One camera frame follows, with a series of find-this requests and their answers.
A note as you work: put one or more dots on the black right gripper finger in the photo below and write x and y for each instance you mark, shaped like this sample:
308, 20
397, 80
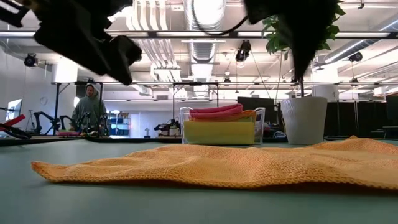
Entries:
306, 37

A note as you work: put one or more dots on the orange microfiber towel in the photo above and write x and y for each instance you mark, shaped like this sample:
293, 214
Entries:
245, 115
217, 168

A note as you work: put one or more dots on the green microfiber towel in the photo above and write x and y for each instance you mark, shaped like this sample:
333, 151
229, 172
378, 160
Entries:
247, 119

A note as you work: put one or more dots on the pink microfiber towel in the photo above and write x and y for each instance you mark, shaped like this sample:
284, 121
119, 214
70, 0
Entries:
217, 111

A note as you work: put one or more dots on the yellow microfiber towel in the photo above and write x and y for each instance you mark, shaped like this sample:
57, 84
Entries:
217, 132

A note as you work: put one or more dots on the black lab robot arm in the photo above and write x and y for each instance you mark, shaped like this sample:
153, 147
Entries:
38, 116
168, 127
66, 119

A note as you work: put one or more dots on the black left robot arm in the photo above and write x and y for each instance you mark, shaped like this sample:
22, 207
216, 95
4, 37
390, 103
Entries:
12, 15

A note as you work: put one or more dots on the green leafy plant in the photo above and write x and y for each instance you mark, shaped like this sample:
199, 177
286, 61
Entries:
275, 40

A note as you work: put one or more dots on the person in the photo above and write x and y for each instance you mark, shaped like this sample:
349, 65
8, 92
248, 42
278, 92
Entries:
88, 107

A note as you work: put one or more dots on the white ribbed plant pot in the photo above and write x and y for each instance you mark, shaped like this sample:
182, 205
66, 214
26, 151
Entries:
304, 118

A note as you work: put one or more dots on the black computer monitor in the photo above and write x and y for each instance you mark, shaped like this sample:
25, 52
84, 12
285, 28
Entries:
255, 102

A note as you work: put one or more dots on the black partition panels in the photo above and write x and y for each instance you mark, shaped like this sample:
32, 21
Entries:
354, 118

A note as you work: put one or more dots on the blue storage shelf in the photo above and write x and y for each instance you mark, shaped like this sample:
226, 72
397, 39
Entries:
119, 124

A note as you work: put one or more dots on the tilted computer screen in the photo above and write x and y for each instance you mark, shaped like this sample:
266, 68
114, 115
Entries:
14, 109

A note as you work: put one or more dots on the clear plastic bin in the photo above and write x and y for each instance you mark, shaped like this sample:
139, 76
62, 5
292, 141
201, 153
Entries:
260, 124

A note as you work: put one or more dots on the red flat bar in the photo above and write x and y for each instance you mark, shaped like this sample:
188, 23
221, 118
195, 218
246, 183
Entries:
14, 120

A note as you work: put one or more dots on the green table mat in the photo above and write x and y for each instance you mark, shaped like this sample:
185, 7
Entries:
93, 205

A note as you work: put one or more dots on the black ceiling-mounted camera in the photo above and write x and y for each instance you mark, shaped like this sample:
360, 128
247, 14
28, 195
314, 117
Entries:
355, 57
243, 51
31, 59

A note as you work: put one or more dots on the black metal rig frame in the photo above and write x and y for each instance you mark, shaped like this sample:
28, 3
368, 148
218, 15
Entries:
57, 102
196, 83

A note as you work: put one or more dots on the silver ventilation duct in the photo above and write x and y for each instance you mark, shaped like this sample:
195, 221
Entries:
203, 18

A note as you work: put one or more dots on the black overhead frame bar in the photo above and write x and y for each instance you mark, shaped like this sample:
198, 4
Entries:
202, 34

